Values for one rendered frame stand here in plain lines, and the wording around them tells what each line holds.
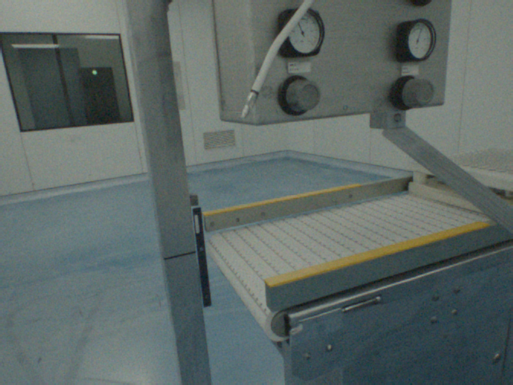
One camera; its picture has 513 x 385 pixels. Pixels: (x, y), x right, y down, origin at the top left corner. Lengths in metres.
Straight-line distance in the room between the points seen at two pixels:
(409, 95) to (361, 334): 0.30
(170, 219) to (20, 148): 4.78
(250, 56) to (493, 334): 0.69
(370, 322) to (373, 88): 0.29
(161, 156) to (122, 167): 4.85
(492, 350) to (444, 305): 0.27
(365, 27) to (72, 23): 5.17
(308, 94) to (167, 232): 0.41
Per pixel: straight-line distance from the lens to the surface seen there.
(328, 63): 0.34
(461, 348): 0.78
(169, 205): 0.63
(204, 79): 5.75
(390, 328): 0.54
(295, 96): 0.30
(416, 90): 0.37
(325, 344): 0.48
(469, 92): 4.21
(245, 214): 0.66
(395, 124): 0.44
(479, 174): 0.75
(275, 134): 6.35
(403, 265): 0.50
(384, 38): 0.38
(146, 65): 0.61
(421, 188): 0.84
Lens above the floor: 1.12
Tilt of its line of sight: 15 degrees down
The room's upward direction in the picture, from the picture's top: 4 degrees counter-clockwise
